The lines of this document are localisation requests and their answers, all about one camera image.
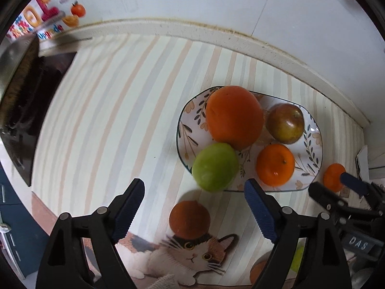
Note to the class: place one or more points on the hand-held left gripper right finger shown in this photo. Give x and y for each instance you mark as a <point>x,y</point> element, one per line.
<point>260,210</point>

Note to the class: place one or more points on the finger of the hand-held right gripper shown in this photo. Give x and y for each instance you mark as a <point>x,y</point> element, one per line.
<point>356,184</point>
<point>323,194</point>

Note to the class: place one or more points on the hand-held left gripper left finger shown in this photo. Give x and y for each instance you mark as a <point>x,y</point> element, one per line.
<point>126,213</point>

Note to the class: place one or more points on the small orange mandarin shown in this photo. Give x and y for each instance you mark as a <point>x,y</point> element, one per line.
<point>332,176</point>

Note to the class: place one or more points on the dark orange mandarin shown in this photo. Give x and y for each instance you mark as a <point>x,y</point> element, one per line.
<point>189,219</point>

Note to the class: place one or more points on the floral ceramic plate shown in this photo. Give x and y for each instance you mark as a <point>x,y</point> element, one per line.
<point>192,117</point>

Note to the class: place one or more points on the white paper box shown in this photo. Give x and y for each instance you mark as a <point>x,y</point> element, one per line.
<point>368,162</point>

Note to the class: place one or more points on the bright orange mandarin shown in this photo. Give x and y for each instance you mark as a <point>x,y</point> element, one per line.
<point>275,165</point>

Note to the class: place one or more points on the yellow-green fruit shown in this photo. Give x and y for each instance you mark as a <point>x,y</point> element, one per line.
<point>297,259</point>

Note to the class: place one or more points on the orange round fruit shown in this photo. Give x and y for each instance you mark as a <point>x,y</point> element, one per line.
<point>258,272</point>

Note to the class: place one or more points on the green round fruit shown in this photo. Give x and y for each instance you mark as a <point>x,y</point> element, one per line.
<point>215,167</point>

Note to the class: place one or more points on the white cloth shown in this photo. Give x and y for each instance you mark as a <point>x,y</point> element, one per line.
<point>164,282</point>

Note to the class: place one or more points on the brown-green passion fruit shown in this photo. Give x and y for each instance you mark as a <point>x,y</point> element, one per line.
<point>285,123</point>

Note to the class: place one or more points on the large orange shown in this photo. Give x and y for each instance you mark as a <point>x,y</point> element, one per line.
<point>234,117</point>

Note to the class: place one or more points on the striped cat print mat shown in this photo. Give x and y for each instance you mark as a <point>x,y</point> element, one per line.
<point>120,111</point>

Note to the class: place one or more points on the dark blue cabinet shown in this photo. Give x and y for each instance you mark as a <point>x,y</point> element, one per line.
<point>21,216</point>

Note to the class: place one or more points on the black stove top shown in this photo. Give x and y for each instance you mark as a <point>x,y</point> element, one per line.
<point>39,96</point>

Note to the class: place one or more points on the metal pan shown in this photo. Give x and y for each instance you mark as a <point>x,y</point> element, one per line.
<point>18,57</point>

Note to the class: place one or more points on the colourful wall poster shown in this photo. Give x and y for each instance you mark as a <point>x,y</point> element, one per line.
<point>45,9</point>

